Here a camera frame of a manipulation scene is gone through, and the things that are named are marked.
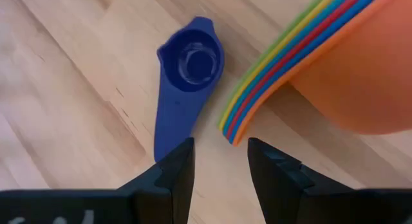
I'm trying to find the yellow measuring cup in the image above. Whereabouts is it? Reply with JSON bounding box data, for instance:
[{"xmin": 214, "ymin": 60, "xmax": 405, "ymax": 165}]
[{"xmin": 220, "ymin": 0, "xmax": 342, "ymax": 133}]

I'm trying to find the small dark blue measuring cup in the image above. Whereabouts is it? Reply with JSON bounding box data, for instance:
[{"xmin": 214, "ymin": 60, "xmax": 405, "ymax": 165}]
[{"xmin": 153, "ymin": 15, "xmax": 226, "ymax": 163}]

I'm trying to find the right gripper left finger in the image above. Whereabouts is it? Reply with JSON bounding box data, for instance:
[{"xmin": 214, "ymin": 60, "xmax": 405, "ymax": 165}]
[{"xmin": 117, "ymin": 136, "xmax": 196, "ymax": 224}]

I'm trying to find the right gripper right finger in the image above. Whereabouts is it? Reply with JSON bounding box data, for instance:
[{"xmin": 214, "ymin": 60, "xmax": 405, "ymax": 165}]
[{"xmin": 247, "ymin": 136, "xmax": 355, "ymax": 224}]

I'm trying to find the green measuring cup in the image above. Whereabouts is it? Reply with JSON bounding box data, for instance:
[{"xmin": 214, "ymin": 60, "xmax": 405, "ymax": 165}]
[{"xmin": 218, "ymin": 0, "xmax": 332, "ymax": 129}]

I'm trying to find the red measuring cup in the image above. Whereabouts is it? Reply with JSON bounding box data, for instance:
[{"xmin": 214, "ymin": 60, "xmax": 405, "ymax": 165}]
[{"xmin": 225, "ymin": 0, "xmax": 368, "ymax": 140}]

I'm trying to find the light blue measuring cup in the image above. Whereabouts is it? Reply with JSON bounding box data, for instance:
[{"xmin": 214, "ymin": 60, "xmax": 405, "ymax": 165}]
[{"xmin": 222, "ymin": 0, "xmax": 355, "ymax": 136}]

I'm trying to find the stack of colourful bowls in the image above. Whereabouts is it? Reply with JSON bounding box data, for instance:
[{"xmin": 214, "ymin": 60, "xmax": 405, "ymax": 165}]
[{"xmin": 231, "ymin": 0, "xmax": 412, "ymax": 147}]

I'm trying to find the large blue measuring cup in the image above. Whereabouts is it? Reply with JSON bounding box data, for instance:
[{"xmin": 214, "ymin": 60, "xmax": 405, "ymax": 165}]
[{"xmin": 227, "ymin": 0, "xmax": 384, "ymax": 144}]

